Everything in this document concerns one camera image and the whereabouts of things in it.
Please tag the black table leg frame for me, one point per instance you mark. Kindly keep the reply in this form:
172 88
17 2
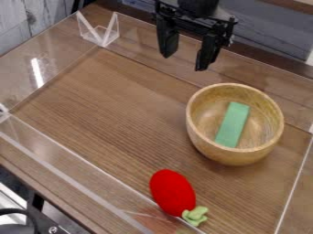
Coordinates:
48 225

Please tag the wooden bowl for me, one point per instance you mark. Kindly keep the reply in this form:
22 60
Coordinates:
264 128

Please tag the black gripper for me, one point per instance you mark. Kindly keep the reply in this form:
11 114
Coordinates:
200 17

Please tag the red plush tomato green stem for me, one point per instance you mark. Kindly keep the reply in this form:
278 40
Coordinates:
175 195

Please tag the clear acrylic front wall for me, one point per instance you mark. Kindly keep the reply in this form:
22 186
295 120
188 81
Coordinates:
97 199

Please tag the clear acrylic corner bracket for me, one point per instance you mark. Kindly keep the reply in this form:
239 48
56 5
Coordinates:
102 36

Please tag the green rectangular block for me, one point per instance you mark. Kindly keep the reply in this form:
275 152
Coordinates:
233 124

